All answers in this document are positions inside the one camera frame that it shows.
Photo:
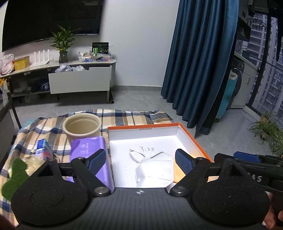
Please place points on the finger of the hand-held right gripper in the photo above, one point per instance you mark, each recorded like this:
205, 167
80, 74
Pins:
245, 156
220, 157

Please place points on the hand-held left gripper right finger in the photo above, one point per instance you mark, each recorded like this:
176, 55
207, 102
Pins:
183, 161

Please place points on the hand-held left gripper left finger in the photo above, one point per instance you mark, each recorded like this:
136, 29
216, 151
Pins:
97, 162

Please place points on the white face mask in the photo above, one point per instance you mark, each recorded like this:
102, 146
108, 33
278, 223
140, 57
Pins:
154, 170

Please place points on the orange-rimmed white box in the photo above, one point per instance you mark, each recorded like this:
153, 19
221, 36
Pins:
159, 139

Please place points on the yellow sponge with green scourer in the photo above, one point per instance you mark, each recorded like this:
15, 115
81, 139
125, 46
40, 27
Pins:
15, 177

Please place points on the person's right hand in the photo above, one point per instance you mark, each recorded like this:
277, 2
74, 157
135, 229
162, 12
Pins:
274, 212

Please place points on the purple tissue pack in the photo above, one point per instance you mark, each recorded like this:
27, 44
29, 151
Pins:
85, 146

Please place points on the potted spider plant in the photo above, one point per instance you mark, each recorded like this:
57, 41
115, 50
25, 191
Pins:
268, 130

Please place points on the beige cup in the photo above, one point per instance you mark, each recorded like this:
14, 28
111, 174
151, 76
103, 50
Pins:
81, 130

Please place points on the blue packet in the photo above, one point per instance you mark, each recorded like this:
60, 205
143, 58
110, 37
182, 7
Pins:
44, 149

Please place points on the plaid blanket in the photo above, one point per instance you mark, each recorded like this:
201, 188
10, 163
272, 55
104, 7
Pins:
50, 128

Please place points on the blue suitcase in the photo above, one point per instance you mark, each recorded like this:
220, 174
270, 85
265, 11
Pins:
227, 97

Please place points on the clear plastic bag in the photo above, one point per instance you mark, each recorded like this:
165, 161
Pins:
35, 164

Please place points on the black rolled mat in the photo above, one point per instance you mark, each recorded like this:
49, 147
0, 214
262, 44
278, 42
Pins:
111, 98

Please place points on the white balcony cabinet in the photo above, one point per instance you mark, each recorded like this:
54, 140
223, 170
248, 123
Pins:
247, 84

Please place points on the white drawer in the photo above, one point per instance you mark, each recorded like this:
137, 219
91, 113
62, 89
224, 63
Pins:
79, 80

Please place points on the blue bag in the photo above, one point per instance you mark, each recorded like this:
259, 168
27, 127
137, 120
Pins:
44, 86

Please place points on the blue curtain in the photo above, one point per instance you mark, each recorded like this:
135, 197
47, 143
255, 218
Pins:
199, 66

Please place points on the crumpled plastic bag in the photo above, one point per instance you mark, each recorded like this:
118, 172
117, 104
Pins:
78, 68
63, 68

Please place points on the dark side table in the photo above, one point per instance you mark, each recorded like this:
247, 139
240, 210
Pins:
6, 123

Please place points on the tray of small items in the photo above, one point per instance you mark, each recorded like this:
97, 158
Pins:
95, 58

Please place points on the dark glass vase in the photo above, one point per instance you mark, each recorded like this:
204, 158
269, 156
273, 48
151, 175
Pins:
63, 57

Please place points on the black green box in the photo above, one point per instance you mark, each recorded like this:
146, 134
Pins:
100, 48

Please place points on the white television cabinet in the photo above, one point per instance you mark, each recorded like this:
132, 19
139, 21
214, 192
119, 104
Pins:
28, 70

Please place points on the white router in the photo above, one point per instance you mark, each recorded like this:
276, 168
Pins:
42, 60

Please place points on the yellow toy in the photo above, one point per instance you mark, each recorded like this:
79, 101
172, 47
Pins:
3, 83

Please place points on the yellow cardboard box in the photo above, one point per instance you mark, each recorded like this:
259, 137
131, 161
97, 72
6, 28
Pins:
21, 63

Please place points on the green bamboo plant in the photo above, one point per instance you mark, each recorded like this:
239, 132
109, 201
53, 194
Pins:
63, 38

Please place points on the white red plastic bag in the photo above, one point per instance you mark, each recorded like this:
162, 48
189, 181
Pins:
6, 65

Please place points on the hanging drying rack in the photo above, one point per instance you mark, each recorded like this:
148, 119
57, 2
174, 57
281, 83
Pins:
256, 23

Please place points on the black television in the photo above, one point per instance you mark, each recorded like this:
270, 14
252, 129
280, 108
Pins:
48, 17

